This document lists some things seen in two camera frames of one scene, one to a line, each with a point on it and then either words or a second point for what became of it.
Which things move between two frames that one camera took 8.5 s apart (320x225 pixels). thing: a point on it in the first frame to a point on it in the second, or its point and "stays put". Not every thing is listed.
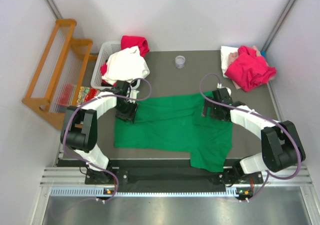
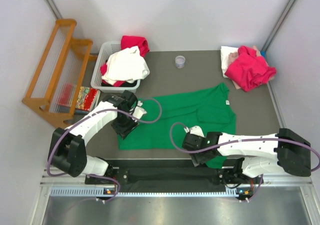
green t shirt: x=176 y=124 stays put
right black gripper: x=212 y=114 to x=200 y=159
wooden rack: x=58 y=82 stays put
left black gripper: x=127 y=113 to x=125 y=129
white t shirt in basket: x=128 y=64 stays put
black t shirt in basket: x=133 y=84 stays put
